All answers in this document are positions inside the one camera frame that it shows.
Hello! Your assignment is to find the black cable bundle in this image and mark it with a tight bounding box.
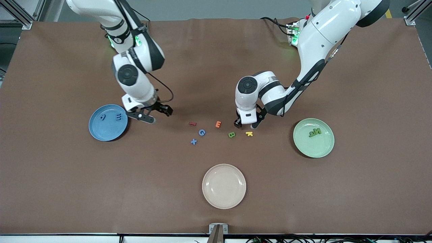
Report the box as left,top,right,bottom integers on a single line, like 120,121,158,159
246,234,432,243

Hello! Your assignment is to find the beige plate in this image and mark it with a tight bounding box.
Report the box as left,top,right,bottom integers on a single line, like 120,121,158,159
202,164,247,210

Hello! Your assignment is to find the black left base cable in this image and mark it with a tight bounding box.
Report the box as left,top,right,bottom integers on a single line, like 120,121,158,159
260,16,291,36

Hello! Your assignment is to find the aluminium frame post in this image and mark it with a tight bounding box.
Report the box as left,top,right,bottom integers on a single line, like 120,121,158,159
402,0,432,26
0,0,46,30

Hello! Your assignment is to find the blue plate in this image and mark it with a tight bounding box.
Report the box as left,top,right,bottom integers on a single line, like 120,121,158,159
88,104,129,141

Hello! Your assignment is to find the brown table cover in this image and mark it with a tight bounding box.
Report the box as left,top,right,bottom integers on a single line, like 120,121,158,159
0,18,432,236

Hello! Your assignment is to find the grey metal camera mount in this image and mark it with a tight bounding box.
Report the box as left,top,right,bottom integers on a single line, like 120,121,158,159
207,223,228,243

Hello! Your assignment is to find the green plate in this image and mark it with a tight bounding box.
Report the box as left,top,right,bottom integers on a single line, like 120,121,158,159
293,118,335,158

